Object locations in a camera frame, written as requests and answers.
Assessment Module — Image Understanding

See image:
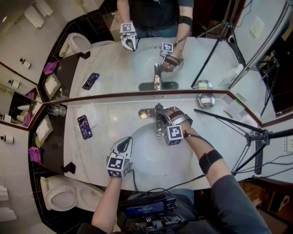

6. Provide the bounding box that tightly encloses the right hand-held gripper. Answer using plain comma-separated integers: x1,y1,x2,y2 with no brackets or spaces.
156,106,194,146

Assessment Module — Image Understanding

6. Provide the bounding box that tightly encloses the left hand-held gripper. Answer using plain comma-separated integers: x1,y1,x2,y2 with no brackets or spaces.
106,136,134,180

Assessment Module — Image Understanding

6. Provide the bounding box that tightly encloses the chrome faucet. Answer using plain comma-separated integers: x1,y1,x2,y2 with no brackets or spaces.
138,103,168,138

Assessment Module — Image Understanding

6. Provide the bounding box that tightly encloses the person's right forearm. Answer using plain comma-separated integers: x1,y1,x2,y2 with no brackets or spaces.
183,128,232,183

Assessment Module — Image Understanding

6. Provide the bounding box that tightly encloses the person's left forearm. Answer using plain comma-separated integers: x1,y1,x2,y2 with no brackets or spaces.
91,177,123,229

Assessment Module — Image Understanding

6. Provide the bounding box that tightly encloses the person's right hand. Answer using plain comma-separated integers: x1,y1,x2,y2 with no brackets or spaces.
168,108,189,123

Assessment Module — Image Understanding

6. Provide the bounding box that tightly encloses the white oval sink basin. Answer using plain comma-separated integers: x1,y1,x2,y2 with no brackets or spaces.
131,122,195,176

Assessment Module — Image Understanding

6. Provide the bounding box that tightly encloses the black smartphone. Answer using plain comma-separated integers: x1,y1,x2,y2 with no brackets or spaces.
77,115,93,139

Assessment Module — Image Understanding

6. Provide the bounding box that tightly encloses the metal soap dish with soap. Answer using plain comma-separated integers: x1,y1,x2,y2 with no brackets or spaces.
198,93,216,108

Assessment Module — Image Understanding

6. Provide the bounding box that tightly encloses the white paper towel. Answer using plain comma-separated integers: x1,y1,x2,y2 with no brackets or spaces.
79,102,98,130

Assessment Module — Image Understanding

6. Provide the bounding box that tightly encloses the black armband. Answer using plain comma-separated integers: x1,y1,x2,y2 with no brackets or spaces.
198,149,224,175

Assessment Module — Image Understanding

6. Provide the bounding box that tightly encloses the white paper sheet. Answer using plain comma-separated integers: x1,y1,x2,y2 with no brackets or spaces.
225,97,244,115

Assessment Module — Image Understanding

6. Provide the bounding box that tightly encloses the white toilet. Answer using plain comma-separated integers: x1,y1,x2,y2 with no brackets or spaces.
40,175,105,212

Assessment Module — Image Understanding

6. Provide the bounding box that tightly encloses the tray with white packets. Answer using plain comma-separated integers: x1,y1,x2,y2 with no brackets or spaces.
35,117,54,144

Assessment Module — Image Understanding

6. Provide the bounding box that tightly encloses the white plastic packet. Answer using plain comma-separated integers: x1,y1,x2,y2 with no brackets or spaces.
239,114,258,128

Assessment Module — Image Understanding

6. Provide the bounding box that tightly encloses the narrow angled mirror panel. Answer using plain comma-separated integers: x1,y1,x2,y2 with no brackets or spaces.
228,6,293,128
0,61,44,131

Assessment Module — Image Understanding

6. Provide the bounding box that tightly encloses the purple folded cloth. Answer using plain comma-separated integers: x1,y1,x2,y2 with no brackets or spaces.
28,147,44,165

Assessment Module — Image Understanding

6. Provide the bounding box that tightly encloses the black tripod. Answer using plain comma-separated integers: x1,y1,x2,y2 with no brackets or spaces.
194,108,293,176

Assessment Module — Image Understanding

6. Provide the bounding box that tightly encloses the person's dark shirt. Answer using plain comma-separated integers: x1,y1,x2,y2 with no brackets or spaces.
76,175,272,234

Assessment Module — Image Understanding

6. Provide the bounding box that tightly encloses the white bottle with black cap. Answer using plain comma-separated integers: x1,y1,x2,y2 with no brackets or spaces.
0,134,15,144

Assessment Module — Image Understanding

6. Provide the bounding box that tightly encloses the white folded towel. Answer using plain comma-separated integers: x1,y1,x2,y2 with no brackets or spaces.
0,185,10,202
0,207,18,221

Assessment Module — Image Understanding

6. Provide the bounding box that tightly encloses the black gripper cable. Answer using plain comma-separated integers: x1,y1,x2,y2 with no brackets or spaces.
164,131,215,191
131,170,139,191

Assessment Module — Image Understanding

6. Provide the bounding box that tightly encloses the black folded strap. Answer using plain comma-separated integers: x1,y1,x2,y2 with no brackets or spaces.
60,161,76,174

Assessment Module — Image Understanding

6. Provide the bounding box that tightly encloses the black chest-mounted recorder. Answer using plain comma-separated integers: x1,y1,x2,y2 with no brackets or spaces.
118,193,181,231

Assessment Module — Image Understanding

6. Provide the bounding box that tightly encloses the large wall mirror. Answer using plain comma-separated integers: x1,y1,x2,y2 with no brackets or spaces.
0,0,293,106

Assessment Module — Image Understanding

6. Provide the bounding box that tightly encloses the black power cable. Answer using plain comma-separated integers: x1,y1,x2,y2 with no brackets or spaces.
237,154,293,173
237,167,293,183

